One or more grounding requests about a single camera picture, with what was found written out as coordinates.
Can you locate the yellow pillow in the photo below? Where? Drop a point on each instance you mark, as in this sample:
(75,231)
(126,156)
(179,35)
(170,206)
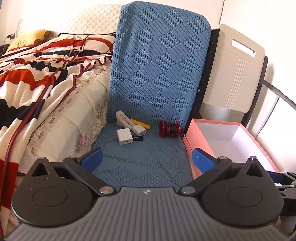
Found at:
(26,39)

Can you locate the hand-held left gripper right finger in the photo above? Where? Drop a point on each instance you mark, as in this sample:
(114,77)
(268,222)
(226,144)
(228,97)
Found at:
(202,160)

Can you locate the wall socket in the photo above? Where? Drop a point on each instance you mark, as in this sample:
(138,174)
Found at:
(11,36)

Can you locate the pink cardboard box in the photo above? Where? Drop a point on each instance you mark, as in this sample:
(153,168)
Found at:
(201,133)

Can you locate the small white charger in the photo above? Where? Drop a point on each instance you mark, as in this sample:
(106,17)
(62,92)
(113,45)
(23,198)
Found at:
(138,130)

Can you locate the black usb stick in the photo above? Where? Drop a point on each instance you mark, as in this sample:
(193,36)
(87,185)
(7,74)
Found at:
(137,138)

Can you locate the black chair frame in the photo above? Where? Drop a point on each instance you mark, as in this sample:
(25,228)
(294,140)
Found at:
(214,46)

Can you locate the large white charger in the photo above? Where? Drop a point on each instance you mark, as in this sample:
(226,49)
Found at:
(124,137)

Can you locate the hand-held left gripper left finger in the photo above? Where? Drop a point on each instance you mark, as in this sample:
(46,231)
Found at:
(92,158)

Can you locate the cream plush toy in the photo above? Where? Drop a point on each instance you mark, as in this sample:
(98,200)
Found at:
(123,118)

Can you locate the quilted cream headboard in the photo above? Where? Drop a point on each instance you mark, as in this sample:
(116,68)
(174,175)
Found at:
(92,20)

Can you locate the yellow screwdriver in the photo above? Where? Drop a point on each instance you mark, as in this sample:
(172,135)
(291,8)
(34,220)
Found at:
(144,125)

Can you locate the floral lace bed sheet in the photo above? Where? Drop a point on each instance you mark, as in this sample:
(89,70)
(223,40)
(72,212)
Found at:
(76,99)

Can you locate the grey metal rail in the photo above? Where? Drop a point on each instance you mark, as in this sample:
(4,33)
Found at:
(281,91)

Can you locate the striped blanket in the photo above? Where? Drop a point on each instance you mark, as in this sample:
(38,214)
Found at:
(34,69)

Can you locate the red toy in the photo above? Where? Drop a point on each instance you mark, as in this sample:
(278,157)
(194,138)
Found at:
(168,129)

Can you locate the blue textured chair cover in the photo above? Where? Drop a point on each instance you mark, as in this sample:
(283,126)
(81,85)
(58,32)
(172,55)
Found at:
(157,69)

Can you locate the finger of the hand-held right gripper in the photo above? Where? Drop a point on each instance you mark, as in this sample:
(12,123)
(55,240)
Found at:
(275,177)

